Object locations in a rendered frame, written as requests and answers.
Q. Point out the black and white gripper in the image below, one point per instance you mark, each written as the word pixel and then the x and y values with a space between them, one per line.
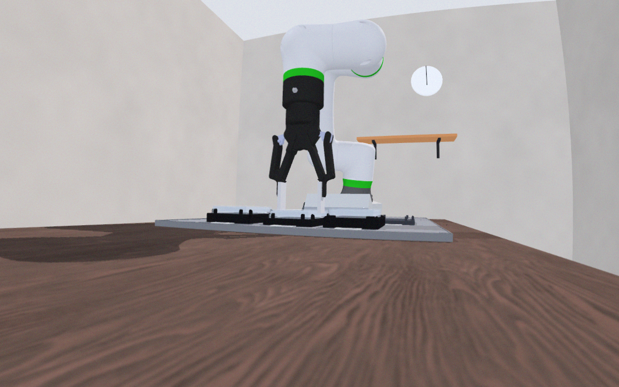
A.
pixel 302 133

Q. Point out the white operator button panel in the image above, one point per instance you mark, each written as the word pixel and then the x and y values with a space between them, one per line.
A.
pixel 339 201

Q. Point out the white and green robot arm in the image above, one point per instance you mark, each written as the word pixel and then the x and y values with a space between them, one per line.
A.
pixel 314 56

